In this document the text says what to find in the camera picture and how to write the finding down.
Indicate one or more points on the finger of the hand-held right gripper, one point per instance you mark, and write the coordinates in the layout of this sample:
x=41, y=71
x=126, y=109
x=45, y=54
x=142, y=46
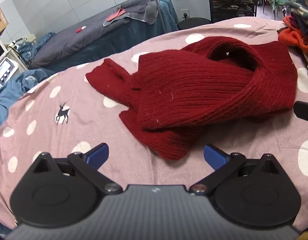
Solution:
x=304, y=111

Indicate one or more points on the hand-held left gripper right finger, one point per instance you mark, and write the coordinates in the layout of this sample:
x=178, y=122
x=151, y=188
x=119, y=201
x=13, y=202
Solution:
x=214, y=157

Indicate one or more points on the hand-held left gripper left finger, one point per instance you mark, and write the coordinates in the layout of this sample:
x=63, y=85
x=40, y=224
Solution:
x=98, y=155

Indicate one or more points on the dark red knit sweater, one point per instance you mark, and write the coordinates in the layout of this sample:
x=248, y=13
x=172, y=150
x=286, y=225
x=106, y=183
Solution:
x=181, y=87

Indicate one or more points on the pile of colourful clothes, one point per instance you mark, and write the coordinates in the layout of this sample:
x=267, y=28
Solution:
x=303, y=10

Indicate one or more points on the pink polka dot bed sheet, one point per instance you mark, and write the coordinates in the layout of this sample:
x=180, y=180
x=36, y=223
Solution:
x=81, y=120

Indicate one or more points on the orange knit garment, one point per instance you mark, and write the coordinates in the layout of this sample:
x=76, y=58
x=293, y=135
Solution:
x=291, y=36

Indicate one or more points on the blue bed cover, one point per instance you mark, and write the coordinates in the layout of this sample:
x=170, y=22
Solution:
x=16, y=90

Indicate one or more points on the grey massage bed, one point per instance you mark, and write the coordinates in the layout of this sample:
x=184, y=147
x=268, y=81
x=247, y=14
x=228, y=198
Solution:
x=76, y=40

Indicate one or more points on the crumpled blue quilt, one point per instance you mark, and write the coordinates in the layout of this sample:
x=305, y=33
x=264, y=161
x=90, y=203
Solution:
x=41, y=45

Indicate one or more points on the small red white tube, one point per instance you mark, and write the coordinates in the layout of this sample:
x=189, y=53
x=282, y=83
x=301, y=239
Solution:
x=81, y=29

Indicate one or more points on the white machine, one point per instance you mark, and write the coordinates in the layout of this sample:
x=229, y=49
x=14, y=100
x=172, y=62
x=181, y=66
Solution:
x=3, y=70

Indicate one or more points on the black shelf cart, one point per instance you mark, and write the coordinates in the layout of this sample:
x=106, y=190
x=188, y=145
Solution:
x=231, y=0

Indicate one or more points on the black round stool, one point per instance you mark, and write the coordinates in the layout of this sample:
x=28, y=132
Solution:
x=194, y=23

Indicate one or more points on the small red cloth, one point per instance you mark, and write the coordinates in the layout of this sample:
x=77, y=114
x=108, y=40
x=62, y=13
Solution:
x=115, y=15

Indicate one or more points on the grey towel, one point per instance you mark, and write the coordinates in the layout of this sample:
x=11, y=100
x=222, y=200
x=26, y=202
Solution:
x=144, y=10

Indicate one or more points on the wall outlet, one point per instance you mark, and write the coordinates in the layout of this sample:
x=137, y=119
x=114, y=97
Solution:
x=185, y=13

